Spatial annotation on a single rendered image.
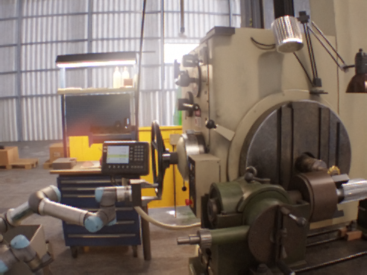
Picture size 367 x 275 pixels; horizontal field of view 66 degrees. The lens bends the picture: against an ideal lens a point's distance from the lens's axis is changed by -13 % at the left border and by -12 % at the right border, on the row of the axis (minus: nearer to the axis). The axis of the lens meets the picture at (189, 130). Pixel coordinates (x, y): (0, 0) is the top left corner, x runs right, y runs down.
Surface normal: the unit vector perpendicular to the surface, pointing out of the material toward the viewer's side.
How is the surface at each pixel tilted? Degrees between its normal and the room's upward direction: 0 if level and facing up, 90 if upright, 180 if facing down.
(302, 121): 90
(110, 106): 90
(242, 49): 90
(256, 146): 90
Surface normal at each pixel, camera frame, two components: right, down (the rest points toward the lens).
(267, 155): 0.20, 0.09
